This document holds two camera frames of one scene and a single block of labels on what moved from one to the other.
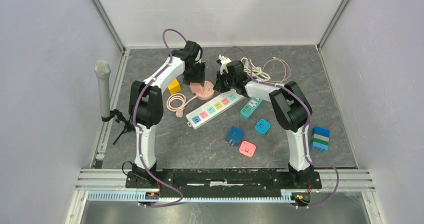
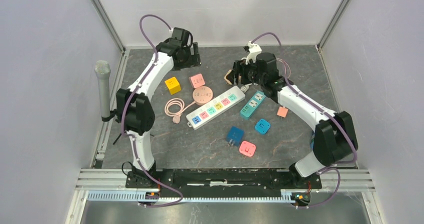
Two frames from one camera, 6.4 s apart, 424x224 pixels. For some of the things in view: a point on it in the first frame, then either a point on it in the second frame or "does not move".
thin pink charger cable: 285,73 does not move
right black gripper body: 225,83 -> 258,78
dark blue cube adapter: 235,136 does not move
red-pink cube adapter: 247,149 does not move
